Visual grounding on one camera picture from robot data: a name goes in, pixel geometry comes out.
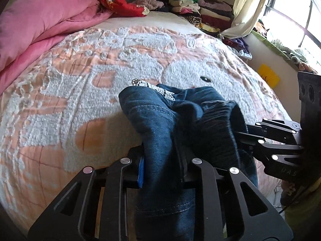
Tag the green windowsill cloth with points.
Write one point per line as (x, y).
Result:
(265, 42)

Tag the stack of folded clothes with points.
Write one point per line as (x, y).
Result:
(208, 12)

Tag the yellow paper bag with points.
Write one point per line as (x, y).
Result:
(268, 75)

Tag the cream curtain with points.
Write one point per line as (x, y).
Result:
(250, 5)

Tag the beige bed sheet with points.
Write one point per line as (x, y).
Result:
(163, 20)

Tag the mauve fuzzy cloth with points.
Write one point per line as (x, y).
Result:
(150, 2)

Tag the red embroidered cloth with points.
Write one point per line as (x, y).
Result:
(125, 6)

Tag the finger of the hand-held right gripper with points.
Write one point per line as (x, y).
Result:
(278, 128)
(280, 160)

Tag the peach printed bunny blanket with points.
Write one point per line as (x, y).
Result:
(75, 93)

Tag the window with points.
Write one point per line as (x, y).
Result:
(296, 12)

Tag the purple cloth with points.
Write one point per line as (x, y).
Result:
(238, 45)

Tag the pink duvet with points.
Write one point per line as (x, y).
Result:
(37, 22)

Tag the blue denim garment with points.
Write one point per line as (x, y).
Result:
(160, 130)

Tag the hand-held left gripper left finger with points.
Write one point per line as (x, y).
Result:
(141, 170)

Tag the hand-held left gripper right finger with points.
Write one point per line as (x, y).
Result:
(185, 173)

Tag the pile of small garments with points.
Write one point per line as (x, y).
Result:
(296, 55)

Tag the person's green garment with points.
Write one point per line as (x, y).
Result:
(306, 221)

